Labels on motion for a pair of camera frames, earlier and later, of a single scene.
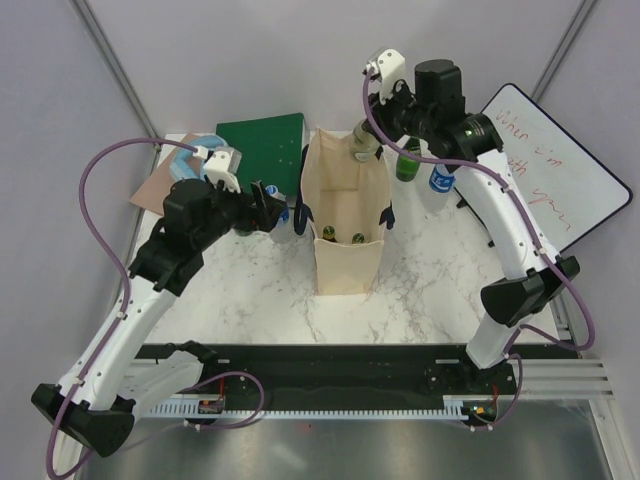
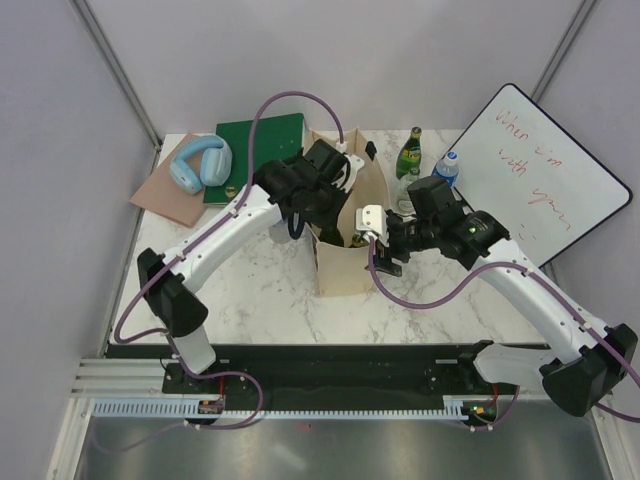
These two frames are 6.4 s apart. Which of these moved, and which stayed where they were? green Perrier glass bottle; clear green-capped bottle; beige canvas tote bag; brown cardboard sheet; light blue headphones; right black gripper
Moved: right black gripper; clear green-capped bottle
Stayed: beige canvas tote bag; brown cardboard sheet; light blue headphones; green Perrier glass bottle
